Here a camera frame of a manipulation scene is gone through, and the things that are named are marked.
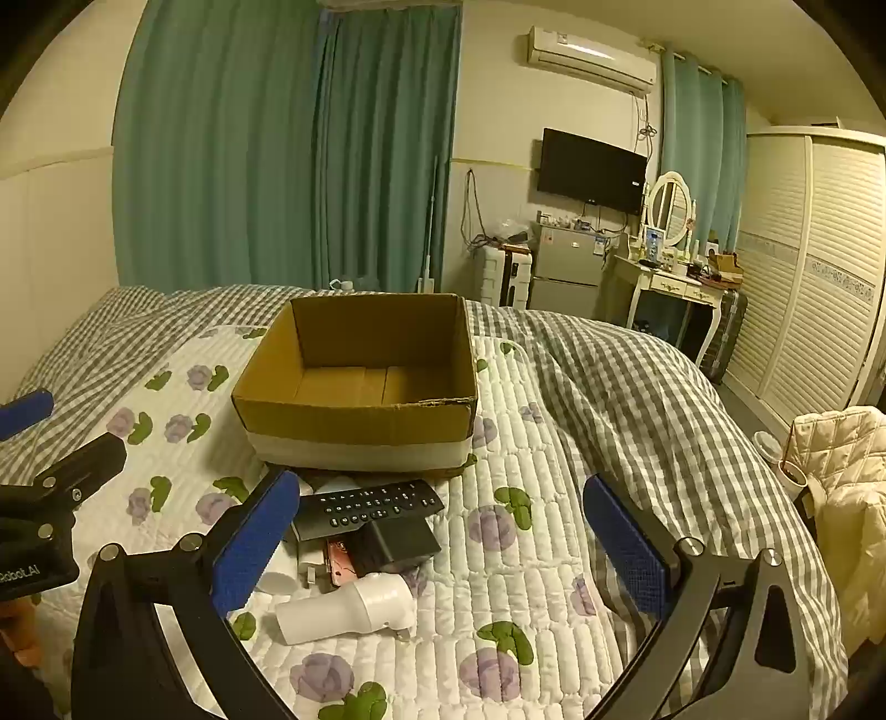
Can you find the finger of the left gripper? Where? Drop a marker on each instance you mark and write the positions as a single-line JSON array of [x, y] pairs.
[[81, 474], [22, 413]]

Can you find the white dressing table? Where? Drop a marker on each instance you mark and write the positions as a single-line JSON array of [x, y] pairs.
[[625, 282]]

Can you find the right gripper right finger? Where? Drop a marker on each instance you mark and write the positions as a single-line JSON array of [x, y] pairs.
[[758, 668]]

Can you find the grey checkered duvet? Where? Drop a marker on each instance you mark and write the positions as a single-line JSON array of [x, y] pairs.
[[623, 415]]

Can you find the black power adapter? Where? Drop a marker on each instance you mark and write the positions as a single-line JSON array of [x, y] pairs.
[[391, 545]]

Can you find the green curtain left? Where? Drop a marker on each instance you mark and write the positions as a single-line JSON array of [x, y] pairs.
[[285, 143]]

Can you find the silver mini fridge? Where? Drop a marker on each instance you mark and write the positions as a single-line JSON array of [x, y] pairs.
[[568, 267]]

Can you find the black remote control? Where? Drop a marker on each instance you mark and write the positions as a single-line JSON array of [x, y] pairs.
[[330, 514]]

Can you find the black wall television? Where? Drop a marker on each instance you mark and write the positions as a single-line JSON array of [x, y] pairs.
[[591, 171]]

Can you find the white louvered wardrobe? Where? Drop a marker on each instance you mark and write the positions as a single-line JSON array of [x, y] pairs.
[[811, 247]]

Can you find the white floral quilt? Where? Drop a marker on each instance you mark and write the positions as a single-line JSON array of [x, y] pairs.
[[439, 565]]

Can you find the open cardboard box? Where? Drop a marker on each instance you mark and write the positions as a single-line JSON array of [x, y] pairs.
[[363, 383]]

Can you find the white suitcase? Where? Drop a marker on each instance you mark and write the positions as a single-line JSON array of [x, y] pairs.
[[503, 275]]

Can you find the oval vanity mirror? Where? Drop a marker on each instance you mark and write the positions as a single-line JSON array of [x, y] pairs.
[[670, 209]]

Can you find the green curtain right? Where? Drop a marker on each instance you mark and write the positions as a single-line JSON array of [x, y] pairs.
[[703, 137]]

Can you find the pink pin brush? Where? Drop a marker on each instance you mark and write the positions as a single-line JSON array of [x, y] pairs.
[[339, 564]]

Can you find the white air conditioner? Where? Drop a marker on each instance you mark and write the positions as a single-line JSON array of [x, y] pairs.
[[611, 66]]

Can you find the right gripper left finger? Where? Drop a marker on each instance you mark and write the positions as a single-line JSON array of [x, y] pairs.
[[122, 665]]

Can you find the green curtain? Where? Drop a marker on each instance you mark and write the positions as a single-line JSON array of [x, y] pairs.
[[703, 137], [285, 143]]

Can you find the cream quilted jacket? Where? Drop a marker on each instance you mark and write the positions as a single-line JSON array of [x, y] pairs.
[[840, 455]]

